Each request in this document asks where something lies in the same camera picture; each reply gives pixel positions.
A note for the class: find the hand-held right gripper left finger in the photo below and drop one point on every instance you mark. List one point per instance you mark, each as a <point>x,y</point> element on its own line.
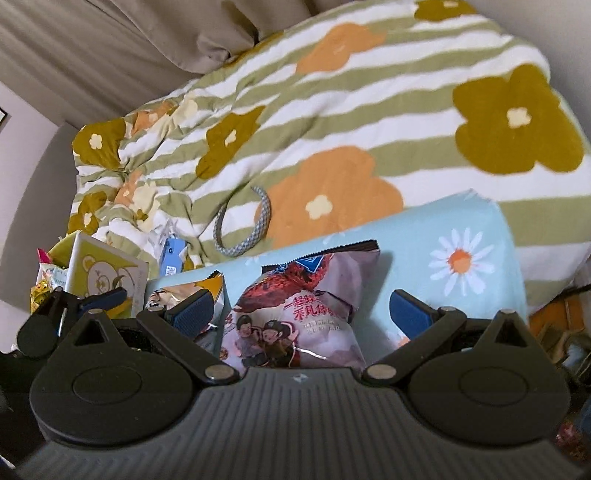
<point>194,311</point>

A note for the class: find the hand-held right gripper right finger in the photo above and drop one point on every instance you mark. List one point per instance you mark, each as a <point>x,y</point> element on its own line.
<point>408,314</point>

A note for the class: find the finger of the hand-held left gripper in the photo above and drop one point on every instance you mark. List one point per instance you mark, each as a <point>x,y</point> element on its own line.
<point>104,301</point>

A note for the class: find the yellow-green bear print box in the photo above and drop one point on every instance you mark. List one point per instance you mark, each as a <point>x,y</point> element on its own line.
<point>106,272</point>

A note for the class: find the yellow snack packet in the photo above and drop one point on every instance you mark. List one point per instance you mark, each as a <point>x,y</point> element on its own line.
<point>39,295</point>
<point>159,297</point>

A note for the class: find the light blue daisy pillow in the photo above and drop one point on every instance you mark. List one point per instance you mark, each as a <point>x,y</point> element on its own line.
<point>461,277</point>

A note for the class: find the purple snack packet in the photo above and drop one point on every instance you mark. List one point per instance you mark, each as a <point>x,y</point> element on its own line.
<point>295,318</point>

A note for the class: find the pale green snack packet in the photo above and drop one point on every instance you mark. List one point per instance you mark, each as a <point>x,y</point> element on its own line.
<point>55,277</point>

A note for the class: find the small blue packet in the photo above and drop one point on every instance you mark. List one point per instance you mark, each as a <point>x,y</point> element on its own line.
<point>171,256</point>

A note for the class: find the orange box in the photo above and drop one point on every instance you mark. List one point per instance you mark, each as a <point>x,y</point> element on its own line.
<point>554,318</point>

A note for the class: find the striped floral blanket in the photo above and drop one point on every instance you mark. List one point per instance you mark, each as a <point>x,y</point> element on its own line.
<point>369,92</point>

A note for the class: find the beige curtain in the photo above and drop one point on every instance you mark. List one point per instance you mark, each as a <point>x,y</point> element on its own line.
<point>92,46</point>

